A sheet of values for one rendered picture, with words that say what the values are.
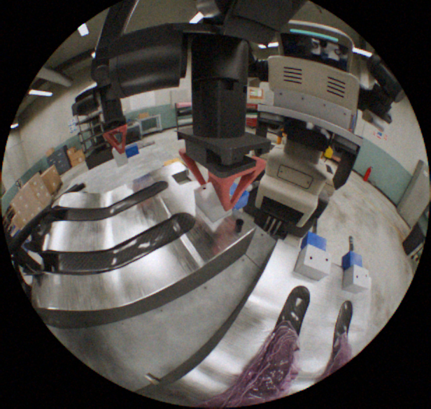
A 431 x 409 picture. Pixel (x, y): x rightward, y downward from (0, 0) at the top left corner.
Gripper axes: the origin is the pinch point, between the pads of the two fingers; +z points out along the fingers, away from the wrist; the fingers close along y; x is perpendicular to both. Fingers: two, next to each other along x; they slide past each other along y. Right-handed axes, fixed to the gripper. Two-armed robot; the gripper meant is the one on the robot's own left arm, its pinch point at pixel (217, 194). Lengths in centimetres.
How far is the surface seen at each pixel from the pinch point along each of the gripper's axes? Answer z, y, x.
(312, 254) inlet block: 2.5, 15.8, 4.8
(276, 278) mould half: 5.2, 13.9, -0.3
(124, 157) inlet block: -1.7, -26.5, -12.7
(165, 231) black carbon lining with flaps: 2.7, -0.4, -8.9
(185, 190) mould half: 1.9, -6.2, -2.7
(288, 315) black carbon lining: 5.7, 19.4, -2.9
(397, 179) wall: 7, 272, 517
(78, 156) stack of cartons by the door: 65, -609, -285
